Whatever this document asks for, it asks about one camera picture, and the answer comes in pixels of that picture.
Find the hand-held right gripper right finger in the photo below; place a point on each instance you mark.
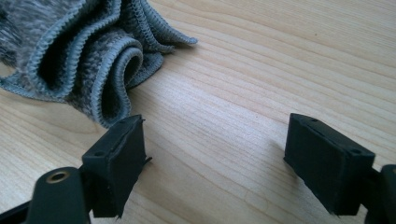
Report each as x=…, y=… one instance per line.
x=327, y=161

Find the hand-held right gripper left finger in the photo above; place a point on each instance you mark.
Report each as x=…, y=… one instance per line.
x=115, y=155

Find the grey fluffy cloth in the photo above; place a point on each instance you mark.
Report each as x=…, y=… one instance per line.
x=21, y=31

